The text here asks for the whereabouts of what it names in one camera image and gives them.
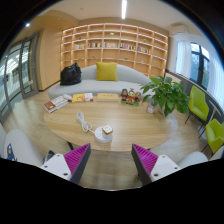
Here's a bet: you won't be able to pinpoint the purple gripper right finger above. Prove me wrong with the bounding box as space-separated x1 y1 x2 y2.
131 144 180 186

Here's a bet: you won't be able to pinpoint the tan flat book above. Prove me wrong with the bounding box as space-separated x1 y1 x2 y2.
97 93 119 101

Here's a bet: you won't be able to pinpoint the white chair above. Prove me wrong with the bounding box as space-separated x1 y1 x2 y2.
0 123 43 167
178 146 224 168

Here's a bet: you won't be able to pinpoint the glass door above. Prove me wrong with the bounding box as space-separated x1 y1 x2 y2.
0 34 38 123

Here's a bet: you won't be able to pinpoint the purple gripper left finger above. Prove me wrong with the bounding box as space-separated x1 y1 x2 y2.
41 144 91 184

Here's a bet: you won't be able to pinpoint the white red small book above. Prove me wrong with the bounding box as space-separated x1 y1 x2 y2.
85 93 94 102

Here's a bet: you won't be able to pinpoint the red white book stack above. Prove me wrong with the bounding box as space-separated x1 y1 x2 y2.
44 96 68 113

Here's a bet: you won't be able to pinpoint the green chair far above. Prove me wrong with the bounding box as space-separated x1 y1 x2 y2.
188 86 209 125

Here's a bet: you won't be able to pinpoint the green chair near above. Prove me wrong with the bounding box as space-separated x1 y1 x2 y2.
205 119 224 153

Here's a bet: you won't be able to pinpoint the wooden bookshelf wall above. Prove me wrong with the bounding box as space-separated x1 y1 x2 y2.
61 23 168 78

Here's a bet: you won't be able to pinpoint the ceiling light strip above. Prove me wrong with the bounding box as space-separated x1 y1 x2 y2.
121 0 127 19

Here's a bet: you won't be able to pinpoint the green chair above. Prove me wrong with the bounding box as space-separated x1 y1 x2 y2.
188 86 209 125
205 119 224 153

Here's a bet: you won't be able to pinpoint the yellow cushion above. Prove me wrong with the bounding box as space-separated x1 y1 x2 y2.
96 62 118 81

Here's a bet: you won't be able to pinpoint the white round power strip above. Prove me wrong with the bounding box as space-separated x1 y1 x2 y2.
95 126 113 143

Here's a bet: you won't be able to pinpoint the black bag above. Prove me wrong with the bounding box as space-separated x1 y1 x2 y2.
60 63 81 86

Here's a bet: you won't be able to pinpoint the white curtain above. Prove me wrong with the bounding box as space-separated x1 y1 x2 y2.
175 40 191 78

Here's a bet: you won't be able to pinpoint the round wooden table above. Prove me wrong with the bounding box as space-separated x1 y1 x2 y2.
44 98 178 152

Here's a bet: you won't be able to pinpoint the green potted plant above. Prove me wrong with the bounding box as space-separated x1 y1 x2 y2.
141 76 190 117

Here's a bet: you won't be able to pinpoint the white chair right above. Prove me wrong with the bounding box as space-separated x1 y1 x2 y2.
178 146 224 168

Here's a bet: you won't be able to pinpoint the colourful toy figurines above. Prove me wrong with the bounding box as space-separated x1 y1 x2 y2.
120 88 141 106

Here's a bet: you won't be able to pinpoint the window with dark frame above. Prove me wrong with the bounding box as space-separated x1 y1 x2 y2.
190 42 210 89

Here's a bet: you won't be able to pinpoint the grey curved sofa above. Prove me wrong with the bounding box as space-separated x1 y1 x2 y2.
48 64 150 99

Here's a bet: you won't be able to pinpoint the white orange cube charger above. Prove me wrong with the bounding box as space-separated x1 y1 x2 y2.
102 125 113 135

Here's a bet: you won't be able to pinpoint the yellow book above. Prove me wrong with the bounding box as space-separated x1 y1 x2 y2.
72 93 85 103

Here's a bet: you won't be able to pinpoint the white power cable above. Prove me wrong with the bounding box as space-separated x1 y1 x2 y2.
76 111 97 134

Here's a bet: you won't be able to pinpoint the white chair left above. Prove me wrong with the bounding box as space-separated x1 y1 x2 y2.
0 123 43 167

